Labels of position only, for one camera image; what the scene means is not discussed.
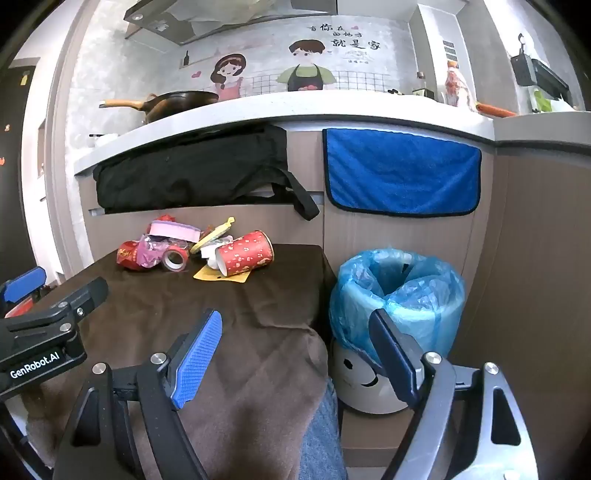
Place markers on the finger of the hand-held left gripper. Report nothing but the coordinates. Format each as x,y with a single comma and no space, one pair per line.
90,293
25,281

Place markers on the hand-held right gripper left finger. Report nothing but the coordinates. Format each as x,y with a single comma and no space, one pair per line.
198,355

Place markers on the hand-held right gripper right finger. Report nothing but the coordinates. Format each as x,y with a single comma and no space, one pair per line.
392,350

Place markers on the white smiley trash bin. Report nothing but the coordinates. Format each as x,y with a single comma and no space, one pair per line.
360,392

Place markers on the crushed red drink can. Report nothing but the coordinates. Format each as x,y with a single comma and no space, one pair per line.
130,254

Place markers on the blue plastic bin liner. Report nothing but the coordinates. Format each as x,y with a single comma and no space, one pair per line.
415,295

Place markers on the yellow-rimmed white mesh pad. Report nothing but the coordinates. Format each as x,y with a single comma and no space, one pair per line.
214,233

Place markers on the red box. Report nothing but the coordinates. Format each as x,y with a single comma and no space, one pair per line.
25,305

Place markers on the brown tablecloth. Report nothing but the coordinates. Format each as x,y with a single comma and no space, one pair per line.
254,323

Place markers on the pink plastic wrapper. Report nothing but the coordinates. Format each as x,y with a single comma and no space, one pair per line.
150,251

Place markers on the yellow card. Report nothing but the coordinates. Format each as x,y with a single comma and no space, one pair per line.
210,274

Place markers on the patterned tape roll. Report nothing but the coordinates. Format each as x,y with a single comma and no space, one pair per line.
174,259

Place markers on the pink cartoon tissue packet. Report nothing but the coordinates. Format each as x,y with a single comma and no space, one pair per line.
175,230

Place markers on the red patterned paper cup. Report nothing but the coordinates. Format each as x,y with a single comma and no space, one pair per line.
244,254

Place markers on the person's leg in jeans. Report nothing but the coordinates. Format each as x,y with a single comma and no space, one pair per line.
323,438

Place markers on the black cloth bag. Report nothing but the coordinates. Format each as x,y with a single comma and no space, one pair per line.
184,170

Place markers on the blue towel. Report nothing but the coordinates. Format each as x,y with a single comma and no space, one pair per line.
401,170

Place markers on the orange carrot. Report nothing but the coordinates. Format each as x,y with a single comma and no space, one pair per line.
496,110

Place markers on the plastic bottle with red label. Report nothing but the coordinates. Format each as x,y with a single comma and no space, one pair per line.
457,87

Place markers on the range hood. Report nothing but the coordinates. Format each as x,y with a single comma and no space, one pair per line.
207,18

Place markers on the cartoon wall poster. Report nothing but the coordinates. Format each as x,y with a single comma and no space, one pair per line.
277,64

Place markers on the black wall rack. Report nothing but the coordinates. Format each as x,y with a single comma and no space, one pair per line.
545,74

